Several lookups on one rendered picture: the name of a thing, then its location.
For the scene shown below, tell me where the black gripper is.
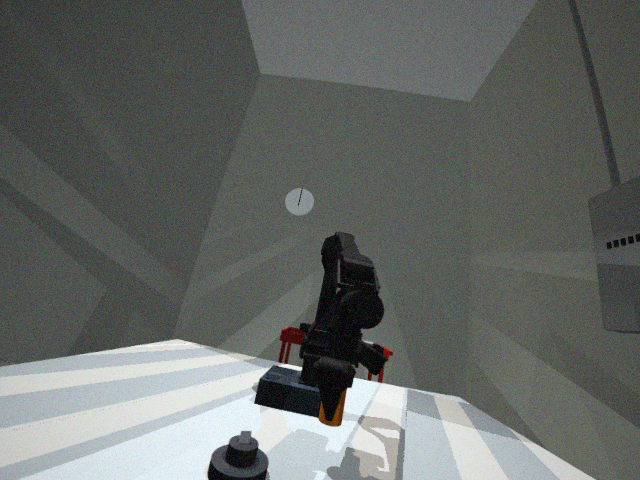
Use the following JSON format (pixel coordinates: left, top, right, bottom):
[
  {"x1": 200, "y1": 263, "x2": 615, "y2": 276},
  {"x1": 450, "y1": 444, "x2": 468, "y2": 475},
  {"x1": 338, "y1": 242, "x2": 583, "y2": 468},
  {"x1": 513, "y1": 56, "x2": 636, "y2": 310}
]
[{"x1": 310, "y1": 320, "x2": 361, "y2": 421}]

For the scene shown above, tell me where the orange knob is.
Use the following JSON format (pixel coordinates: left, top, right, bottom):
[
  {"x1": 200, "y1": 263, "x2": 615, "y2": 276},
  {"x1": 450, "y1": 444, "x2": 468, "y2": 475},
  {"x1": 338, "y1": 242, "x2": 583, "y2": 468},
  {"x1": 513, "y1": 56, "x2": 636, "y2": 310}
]
[{"x1": 318, "y1": 389, "x2": 347, "y2": 427}]

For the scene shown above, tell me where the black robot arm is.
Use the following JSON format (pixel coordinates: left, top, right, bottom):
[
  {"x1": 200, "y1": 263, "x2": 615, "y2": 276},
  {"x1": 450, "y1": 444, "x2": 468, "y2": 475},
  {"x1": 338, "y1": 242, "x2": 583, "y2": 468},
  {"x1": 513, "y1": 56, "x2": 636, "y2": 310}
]
[{"x1": 298, "y1": 231, "x2": 388, "y2": 388}]

